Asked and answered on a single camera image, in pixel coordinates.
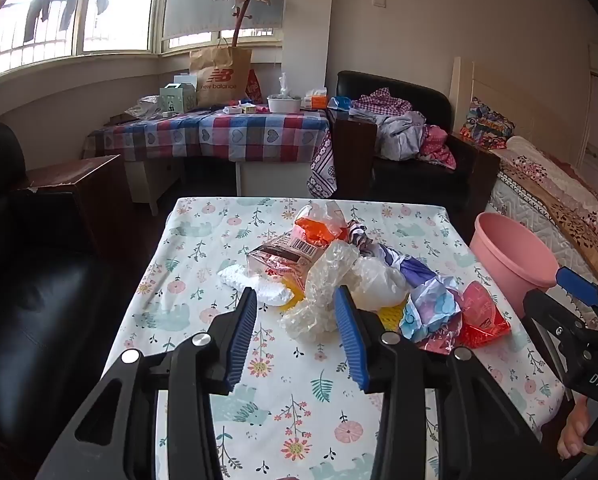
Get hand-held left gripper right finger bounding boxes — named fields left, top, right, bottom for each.
left=333, top=285, right=565, bottom=480

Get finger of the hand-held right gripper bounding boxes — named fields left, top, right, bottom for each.
left=522, top=287, right=597, bottom=376
left=555, top=266, right=598, bottom=333

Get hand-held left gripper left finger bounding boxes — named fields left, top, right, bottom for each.
left=34, top=287, right=259, bottom=480

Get red snack packet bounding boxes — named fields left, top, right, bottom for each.
left=456, top=280, right=512, bottom=348

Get pile of clear plastic bags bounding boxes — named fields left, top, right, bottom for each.
left=279, top=240, right=362, bottom=343

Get pink plastic bucket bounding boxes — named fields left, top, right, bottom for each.
left=469, top=211, right=562, bottom=318

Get colourful paper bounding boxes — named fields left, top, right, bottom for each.
left=399, top=275, right=465, bottom=343

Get person's right hand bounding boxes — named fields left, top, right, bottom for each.
left=556, top=395, right=598, bottom=461

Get white crumpled tissue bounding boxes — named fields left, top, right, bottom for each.
left=217, top=262, right=302, bottom=307

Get yellow plastic piece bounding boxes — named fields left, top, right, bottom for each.
left=283, top=284, right=311, bottom=312

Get white translucent plastic bag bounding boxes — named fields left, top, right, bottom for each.
left=351, top=255, right=410, bottom=311

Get clear packet brown label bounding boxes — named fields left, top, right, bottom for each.
left=245, top=232, right=337, bottom=281

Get bed with patterned blanket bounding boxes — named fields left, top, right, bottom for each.
left=499, top=135, right=598, bottom=281

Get purple striped wrapper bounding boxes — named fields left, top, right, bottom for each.
left=349, top=220, right=442, bottom=286

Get orange plastic wrapper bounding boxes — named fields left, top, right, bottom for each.
left=294, top=201, right=352, bottom=248

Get white cabinet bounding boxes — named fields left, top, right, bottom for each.
left=124, top=157, right=310, bottom=216

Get purple patterned cloth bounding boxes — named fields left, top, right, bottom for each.
left=306, top=130, right=337, bottom=200

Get black leather armchair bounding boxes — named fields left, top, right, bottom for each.
left=329, top=71, right=500, bottom=213

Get colourful patterned pillow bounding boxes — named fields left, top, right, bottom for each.
left=460, top=97, right=515, bottom=151

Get cream headboard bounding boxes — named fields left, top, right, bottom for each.
left=449, top=56, right=592, bottom=161

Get pink patterned cloth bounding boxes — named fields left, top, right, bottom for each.
left=419, top=125, right=457, bottom=170

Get checked tablecloth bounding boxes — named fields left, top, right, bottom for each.
left=84, top=109, right=332, bottom=163

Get lavender grey cloth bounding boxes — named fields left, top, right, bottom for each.
left=376, top=110, right=427, bottom=161

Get white basin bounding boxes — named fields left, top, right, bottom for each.
left=266, top=94, right=301, bottom=114

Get orange tissue box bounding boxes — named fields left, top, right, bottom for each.
left=301, top=87, right=328, bottom=110

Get purple plaid shirt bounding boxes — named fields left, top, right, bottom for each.
left=351, top=87, right=412, bottom=121

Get red paper bag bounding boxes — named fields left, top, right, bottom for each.
left=246, top=69, right=264, bottom=103

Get grey crumpled plastic bag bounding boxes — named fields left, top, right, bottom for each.
left=126, top=94, right=162, bottom=120

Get brown paper bag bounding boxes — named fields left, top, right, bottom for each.
left=189, top=37, right=253, bottom=106

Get red coat stand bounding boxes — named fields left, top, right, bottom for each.
left=230, top=0, right=261, bottom=51

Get grey roller blind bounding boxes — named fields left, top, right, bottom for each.
left=163, top=0, right=285, bottom=41

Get bay window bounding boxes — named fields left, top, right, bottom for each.
left=0, top=0, right=285, bottom=83

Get grey trousers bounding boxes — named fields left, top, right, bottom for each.
left=24, top=0, right=68, bottom=43

